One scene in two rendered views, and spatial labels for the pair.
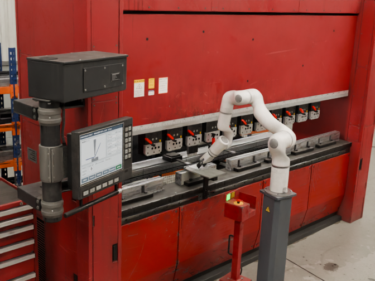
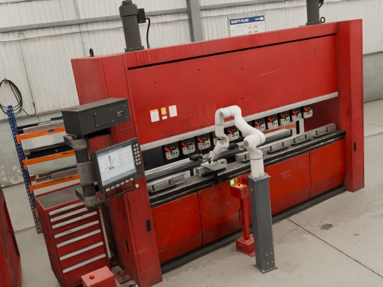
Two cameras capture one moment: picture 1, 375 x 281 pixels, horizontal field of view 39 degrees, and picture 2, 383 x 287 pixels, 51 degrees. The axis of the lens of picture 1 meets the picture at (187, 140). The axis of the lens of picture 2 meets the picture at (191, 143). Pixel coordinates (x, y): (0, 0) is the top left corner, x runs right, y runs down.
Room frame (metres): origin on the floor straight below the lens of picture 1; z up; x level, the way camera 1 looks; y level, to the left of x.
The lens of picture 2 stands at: (-0.28, -0.94, 2.42)
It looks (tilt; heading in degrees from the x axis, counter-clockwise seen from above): 15 degrees down; 14
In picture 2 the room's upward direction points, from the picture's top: 7 degrees counter-clockwise
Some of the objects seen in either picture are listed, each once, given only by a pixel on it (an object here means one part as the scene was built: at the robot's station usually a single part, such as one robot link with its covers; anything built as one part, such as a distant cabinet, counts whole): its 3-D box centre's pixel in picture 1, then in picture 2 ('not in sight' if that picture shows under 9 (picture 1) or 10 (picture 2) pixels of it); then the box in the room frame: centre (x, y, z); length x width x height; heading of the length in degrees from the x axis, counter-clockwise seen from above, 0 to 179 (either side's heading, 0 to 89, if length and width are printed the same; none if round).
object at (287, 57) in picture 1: (253, 64); (245, 86); (4.37, -0.51, 1.74); 3.00 x 0.08 x 0.80; 134
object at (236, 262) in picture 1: (237, 247); (244, 217); (3.77, -0.42, 0.39); 0.05 x 0.05 x 0.54; 53
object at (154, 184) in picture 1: (135, 190); (164, 183); (3.53, 0.36, 0.92); 0.50 x 0.06 x 0.10; 134
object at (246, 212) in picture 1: (240, 204); (241, 187); (3.77, -0.42, 0.75); 0.20 x 0.16 x 0.18; 143
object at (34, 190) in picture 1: (59, 190); (101, 188); (2.82, 0.71, 1.18); 0.40 x 0.24 x 0.07; 134
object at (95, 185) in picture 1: (99, 155); (117, 164); (2.74, 0.47, 1.42); 0.45 x 0.12 x 0.36; 150
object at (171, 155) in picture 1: (178, 159); (199, 158); (4.04, 0.06, 1.01); 0.26 x 0.12 x 0.05; 44
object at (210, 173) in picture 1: (205, 170); (214, 165); (3.81, -0.14, 1.00); 0.26 x 0.18 x 0.01; 44
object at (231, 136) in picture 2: (226, 126); (231, 132); (4.17, -0.31, 1.26); 0.15 x 0.09 x 0.17; 134
